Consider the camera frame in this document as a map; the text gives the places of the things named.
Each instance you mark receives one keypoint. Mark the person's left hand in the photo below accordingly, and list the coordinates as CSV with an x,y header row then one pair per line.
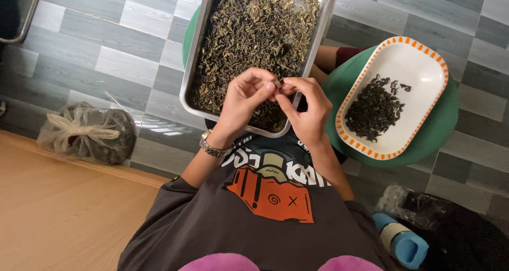
x,y
238,104

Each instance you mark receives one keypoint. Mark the person's right hand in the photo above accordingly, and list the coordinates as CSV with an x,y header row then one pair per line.
x,y
312,116

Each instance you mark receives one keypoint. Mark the small dried leaf piece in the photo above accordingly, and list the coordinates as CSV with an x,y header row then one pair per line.
x,y
277,84

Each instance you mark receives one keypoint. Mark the silver metal wristwatch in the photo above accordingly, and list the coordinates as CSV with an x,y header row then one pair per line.
x,y
210,148

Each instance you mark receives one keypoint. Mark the rectangular steel tray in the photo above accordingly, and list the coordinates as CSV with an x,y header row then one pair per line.
x,y
191,76

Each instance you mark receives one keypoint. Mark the person's leg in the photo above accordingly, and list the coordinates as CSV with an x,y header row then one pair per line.
x,y
324,60

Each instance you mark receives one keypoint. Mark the pile of dark sorted leaves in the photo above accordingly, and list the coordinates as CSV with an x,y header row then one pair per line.
x,y
372,112

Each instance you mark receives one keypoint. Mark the person's maroon shorts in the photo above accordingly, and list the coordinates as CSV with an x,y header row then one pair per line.
x,y
348,54

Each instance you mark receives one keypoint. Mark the heap of unsorted dried leaves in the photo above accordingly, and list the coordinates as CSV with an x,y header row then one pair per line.
x,y
254,32

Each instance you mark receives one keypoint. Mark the green plastic stool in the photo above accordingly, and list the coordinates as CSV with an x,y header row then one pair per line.
x,y
437,124
189,36

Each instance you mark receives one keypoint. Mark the white plate with orange rim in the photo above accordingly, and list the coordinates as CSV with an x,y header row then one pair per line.
x,y
405,60

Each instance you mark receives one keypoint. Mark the person's grey printed t-shirt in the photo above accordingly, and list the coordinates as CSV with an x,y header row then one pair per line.
x,y
199,231

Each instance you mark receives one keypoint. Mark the tied clear plastic bag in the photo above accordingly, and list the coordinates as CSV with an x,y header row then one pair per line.
x,y
99,143

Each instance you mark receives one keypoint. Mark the pink soft neck cushion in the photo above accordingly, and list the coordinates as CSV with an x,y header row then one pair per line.
x,y
218,264

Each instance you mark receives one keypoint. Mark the blue and beige slipper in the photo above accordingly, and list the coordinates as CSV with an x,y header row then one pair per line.
x,y
409,249

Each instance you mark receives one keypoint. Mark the black plastic bag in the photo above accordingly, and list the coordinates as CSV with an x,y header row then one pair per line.
x,y
457,239

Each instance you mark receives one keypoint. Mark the light wooden platform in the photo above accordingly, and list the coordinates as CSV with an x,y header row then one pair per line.
x,y
59,215

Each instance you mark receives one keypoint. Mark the black chair with metal frame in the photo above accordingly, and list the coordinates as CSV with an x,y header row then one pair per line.
x,y
12,8

